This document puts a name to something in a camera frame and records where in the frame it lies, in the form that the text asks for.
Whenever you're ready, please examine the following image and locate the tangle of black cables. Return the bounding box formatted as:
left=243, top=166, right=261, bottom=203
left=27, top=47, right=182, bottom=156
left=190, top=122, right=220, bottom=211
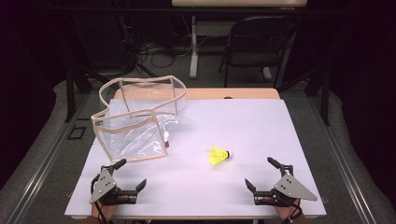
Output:
left=118, top=13, right=194, bottom=70

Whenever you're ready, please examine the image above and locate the person's right hand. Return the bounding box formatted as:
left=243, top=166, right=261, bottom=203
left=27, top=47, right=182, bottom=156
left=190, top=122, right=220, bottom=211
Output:
left=273, top=199, right=304, bottom=224

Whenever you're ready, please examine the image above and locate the yellow shuttlecock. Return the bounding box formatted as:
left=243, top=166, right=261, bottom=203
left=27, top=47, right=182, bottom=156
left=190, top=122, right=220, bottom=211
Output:
left=207, top=146, right=233, bottom=167

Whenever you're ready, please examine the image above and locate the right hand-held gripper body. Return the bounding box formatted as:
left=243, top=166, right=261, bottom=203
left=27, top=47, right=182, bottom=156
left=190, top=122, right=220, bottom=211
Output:
left=253, top=173, right=318, bottom=208

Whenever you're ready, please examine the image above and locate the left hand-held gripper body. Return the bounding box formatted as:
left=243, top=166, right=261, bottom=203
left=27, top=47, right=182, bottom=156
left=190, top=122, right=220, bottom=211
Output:
left=89, top=169, right=138, bottom=206

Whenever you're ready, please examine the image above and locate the person's left hand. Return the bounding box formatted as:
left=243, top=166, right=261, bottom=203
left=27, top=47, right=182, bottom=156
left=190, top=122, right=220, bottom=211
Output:
left=91, top=203, right=119, bottom=221

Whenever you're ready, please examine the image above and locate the clear bag with beige trim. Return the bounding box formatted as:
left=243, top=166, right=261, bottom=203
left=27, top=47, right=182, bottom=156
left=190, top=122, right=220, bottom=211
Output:
left=90, top=75, right=188, bottom=163

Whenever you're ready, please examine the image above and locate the wooden table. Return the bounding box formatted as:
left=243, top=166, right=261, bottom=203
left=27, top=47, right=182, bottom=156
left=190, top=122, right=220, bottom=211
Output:
left=70, top=87, right=325, bottom=221

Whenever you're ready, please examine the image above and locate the white desk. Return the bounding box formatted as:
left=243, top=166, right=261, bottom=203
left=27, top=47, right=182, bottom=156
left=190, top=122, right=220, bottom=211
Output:
left=171, top=0, right=308, bottom=80

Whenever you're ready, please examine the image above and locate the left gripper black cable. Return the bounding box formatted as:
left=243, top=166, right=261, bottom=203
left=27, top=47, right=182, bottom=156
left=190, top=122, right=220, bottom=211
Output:
left=90, top=176, right=110, bottom=224

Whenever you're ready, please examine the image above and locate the black folding chair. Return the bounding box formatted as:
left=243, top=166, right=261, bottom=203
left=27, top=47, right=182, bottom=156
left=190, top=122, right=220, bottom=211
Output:
left=218, top=15, right=299, bottom=89

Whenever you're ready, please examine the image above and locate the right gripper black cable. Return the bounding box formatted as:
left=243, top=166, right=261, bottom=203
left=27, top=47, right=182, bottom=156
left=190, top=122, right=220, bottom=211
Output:
left=281, top=197, right=304, bottom=224

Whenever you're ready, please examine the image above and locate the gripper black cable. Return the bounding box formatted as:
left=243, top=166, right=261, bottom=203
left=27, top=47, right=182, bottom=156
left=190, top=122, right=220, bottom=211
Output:
left=281, top=197, right=304, bottom=224
left=90, top=176, right=110, bottom=224

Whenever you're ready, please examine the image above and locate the metal floor rail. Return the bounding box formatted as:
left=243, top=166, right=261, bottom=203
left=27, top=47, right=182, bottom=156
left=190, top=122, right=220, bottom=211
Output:
left=6, top=92, right=92, bottom=224
left=306, top=96, right=379, bottom=224

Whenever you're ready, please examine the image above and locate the black floor socket frame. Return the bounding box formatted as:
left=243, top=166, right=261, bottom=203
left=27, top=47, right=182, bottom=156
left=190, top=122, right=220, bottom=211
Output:
left=67, top=125, right=88, bottom=141

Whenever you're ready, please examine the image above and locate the white board sheet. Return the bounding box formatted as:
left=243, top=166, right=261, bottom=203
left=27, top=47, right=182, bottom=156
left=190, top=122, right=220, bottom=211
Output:
left=64, top=98, right=328, bottom=218

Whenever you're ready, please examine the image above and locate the black stand post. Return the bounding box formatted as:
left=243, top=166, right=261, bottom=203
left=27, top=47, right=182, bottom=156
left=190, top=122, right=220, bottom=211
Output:
left=64, top=60, right=77, bottom=123

